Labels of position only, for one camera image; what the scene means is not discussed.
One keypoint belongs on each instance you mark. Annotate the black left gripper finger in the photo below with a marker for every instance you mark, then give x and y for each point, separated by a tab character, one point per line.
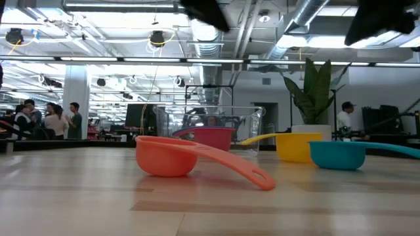
206	13

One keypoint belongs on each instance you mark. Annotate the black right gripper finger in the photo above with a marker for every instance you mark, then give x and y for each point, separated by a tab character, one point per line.
365	27

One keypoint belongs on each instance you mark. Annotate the red measuring cup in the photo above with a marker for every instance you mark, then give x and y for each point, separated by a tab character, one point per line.
213	139

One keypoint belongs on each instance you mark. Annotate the teal measuring cup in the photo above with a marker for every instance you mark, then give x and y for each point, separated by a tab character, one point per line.
338	155

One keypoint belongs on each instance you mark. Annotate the yellow measuring cup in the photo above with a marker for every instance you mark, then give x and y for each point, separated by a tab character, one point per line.
295	147

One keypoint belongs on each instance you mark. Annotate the orange measuring cup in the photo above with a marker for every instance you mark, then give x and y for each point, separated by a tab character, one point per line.
164	159

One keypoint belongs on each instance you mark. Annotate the clear plastic basket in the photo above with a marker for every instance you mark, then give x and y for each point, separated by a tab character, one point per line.
246	124

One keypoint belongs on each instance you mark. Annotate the long ceiling light strip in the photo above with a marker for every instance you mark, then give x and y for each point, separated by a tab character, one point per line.
213	60

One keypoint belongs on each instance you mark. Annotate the black ceiling-mounted device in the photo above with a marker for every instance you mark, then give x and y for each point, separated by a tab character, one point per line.
157	38
14	35

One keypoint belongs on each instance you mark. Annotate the green snake plant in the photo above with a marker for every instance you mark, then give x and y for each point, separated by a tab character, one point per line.
315	91

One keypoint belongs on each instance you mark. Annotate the black background workstation equipment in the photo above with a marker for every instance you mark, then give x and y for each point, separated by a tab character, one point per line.
384	119

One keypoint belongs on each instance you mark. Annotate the person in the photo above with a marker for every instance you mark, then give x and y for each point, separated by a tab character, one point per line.
212	120
32	106
56	123
344	119
50	107
21	123
76	123

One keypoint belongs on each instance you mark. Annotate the white plant pot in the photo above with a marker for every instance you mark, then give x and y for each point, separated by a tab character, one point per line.
311	128

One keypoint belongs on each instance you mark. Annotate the black computer monitor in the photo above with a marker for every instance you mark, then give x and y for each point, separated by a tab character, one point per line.
134	114

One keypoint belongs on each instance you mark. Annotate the white square column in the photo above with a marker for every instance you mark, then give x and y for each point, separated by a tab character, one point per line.
76	95

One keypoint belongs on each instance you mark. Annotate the silver ventilation duct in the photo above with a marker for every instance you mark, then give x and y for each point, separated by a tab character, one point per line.
206	49
306	13

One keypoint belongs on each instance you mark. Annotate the black aluminium table frame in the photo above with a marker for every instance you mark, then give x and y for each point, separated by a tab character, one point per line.
49	144

